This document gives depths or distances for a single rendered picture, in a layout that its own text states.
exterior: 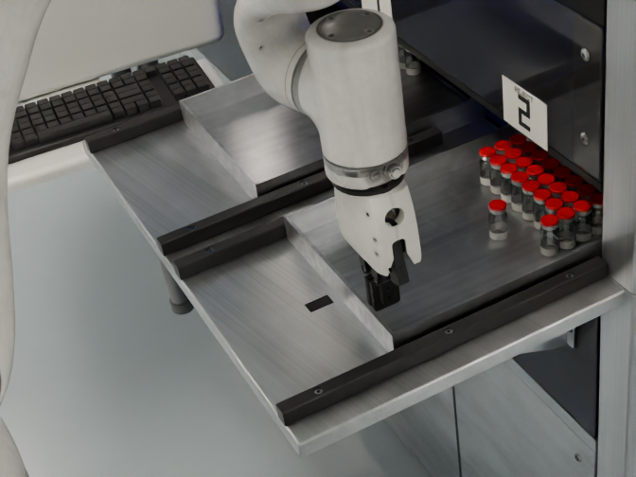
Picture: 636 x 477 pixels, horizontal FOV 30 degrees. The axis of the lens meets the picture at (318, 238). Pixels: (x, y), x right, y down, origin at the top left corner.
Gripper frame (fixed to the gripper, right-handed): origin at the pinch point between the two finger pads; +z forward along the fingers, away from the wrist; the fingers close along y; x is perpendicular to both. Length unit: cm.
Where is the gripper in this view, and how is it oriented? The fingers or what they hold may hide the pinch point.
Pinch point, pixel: (382, 289)
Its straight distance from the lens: 127.6
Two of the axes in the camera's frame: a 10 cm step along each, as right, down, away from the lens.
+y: -4.6, -4.9, 7.4
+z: 1.3, 7.9, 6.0
